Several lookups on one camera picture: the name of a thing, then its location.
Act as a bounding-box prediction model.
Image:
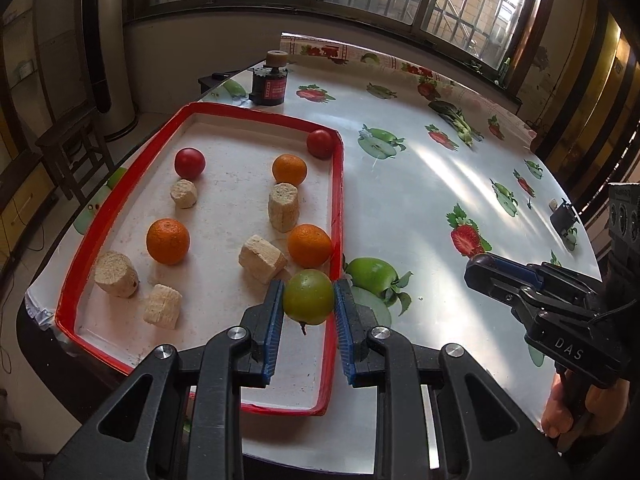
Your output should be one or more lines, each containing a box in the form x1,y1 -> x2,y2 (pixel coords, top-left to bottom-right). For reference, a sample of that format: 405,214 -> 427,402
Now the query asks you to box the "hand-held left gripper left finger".
45,280 -> 285,480

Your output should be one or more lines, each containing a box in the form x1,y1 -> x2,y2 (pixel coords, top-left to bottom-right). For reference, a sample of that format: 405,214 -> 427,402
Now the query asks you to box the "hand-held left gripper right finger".
332,277 -> 571,480

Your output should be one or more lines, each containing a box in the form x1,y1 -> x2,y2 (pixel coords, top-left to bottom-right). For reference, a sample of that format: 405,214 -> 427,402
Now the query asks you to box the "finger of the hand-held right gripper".
486,254 -> 603,297
464,253 -> 541,313

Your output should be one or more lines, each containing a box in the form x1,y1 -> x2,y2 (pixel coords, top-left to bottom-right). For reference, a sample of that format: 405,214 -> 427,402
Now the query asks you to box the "green round fruit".
283,269 -> 334,325

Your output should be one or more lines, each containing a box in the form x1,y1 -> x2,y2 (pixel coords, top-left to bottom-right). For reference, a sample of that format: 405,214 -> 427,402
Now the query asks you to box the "red rimmed white tray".
54,101 -> 346,417

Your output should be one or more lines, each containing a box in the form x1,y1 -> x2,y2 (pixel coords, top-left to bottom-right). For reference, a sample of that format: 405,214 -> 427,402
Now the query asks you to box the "small orange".
272,153 -> 308,186

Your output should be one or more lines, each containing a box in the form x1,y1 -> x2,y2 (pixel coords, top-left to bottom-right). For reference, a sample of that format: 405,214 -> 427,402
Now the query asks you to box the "small beige corn cob piece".
170,179 -> 199,209

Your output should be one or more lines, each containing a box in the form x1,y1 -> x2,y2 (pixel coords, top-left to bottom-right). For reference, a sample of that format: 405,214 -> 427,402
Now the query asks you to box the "wide beige corn cob piece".
94,251 -> 139,298

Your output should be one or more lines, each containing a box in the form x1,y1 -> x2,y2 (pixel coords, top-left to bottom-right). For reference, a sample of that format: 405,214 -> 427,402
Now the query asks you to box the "small red tomato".
306,129 -> 335,159

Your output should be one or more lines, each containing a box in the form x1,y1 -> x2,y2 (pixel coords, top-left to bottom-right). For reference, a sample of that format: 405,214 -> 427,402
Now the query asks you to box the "person's right hand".
540,370 -> 632,440

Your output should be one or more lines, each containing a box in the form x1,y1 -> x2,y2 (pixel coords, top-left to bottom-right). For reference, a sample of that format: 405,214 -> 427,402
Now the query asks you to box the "small black device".
549,199 -> 581,234

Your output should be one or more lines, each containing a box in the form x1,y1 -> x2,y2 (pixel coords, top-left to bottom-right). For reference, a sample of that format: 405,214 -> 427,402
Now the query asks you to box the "fruit print tablecloth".
25,32 -> 603,476

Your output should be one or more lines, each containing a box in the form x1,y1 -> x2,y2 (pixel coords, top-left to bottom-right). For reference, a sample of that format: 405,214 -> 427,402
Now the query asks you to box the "short ribbed corn cob piece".
143,284 -> 183,330

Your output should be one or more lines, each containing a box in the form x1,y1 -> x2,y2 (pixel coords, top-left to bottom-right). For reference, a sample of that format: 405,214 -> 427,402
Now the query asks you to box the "tall beige corn cob piece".
268,182 -> 301,233

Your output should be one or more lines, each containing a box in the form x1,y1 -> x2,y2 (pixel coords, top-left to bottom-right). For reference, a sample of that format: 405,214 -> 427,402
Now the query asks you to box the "yellow wooden door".
537,0 -> 640,201

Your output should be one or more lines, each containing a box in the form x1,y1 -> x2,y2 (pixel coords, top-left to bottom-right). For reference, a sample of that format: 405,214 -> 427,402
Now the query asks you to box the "black jar with cork lid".
248,50 -> 291,107

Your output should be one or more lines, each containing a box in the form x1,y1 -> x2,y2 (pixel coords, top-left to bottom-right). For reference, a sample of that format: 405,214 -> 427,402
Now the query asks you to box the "wooden stool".
36,106 -> 117,202

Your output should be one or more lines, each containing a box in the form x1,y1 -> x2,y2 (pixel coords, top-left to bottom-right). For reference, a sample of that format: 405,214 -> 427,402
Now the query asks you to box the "yellow cabinet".
0,157 -> 56,261

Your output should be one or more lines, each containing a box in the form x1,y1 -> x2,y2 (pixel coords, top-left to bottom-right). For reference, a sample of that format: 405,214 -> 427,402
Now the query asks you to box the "white cylindrical tank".
96,0 -> 139,142

